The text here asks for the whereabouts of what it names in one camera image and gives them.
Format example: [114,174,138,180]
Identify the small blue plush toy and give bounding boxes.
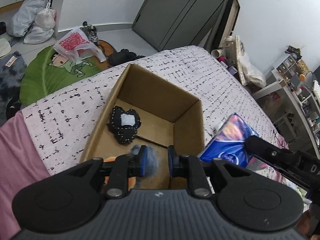
[130,145,159,177]

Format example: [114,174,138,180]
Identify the black lace fabric pouch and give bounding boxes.
[107,106,142,145]

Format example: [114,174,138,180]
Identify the blue tissue pack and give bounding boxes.
[199,113,259,167]

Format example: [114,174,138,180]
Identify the open cardboard box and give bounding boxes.
[80,64,204,189]

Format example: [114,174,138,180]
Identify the white desk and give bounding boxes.
[252,69,319,159]

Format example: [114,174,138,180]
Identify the white black patterned bedspread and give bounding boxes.
[22,46,287,189]

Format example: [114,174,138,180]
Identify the clear bag with fabric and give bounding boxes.
[235,35,267,88]

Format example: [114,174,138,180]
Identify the paper cup on floor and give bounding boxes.
[211,49,224,59]

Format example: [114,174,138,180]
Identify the pink bed sheet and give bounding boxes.
[1,111,49,239]

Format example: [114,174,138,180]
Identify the green cartoon floor mat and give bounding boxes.
[20,46,111,106]

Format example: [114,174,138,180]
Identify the red white shopping bag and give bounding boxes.
[53,27,106,63]

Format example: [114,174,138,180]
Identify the black shoes on floor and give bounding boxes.
[81,21,99,46]

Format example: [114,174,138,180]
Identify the dark grey door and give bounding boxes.
[132,0,227,51]

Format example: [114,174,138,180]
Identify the white plastic bag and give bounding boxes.
[23,3,56,44]

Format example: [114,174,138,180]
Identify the grey plastic bag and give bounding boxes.
[7,0,48,37]

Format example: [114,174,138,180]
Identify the leaning picture frame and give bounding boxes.
[204,0,240,52]

